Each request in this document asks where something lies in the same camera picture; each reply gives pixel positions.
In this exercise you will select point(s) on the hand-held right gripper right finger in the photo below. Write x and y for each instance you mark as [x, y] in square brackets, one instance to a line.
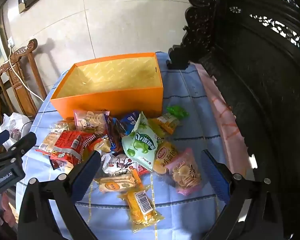
[215, 175]

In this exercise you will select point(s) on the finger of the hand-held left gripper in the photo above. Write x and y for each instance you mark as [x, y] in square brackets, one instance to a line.
[22, 145]
[0, 141]

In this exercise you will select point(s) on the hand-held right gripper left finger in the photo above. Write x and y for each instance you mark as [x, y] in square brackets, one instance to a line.
[86, 172]

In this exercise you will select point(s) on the pink cracker packet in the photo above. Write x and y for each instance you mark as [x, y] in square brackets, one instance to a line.
[186, 172]

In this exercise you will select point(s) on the brown bar snack packet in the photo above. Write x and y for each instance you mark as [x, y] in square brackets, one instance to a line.
[57, 164]

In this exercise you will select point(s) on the red snack bag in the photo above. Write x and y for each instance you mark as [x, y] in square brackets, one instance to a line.
[72, 145]

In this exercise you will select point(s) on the orange biscuit packet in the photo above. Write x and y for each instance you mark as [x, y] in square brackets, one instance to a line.
[115, 183]

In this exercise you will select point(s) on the clear rice cracker packet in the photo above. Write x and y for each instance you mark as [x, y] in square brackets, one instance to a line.
[55, 135]

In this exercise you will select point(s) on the white red-print snack packet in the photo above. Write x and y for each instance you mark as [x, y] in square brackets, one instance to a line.
[120, 165]

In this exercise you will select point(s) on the dark cone snack packet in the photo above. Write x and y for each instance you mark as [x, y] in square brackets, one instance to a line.
[107, 140]

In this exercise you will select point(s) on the pink fishbone snack packet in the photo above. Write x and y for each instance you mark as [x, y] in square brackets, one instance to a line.
[90, 121]

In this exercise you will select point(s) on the yellow bread packet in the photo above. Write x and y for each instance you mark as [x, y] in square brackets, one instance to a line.
[163, 156]

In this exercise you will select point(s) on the small red snack packet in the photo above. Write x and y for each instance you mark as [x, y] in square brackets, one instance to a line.
[143, 170]

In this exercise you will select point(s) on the light green candy bag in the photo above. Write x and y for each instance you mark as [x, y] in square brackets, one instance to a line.
[140, 142]

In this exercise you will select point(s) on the yellow cake packet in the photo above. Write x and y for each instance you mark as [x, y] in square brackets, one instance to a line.
[140, 205]

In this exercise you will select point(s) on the blue cookie packet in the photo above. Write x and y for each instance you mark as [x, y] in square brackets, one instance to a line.
[128, 121]

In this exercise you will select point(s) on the yellow biscuit packet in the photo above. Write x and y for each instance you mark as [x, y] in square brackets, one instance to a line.
[166, 123]

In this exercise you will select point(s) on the orange cardboard box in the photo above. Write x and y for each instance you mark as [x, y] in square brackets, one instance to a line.
[110, 102]

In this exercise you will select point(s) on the green snack packet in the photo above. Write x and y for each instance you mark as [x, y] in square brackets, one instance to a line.
[177, 111]

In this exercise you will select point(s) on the white plastic bag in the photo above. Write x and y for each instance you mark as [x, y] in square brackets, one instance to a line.
[15, 122]

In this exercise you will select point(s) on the blue quilted mat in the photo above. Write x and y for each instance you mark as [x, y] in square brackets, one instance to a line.
[190, 142]

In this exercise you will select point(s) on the pink cloth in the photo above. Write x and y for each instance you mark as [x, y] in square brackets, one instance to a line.
[227, 120]

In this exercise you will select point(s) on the brown wooden chair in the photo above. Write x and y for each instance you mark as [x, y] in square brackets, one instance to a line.
[20, 85]

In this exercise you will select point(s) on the dark carved wooden furniture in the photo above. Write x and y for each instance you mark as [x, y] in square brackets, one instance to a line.
[265, 80]

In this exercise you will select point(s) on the white wall socket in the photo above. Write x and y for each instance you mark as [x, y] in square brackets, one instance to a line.
[11, 41]

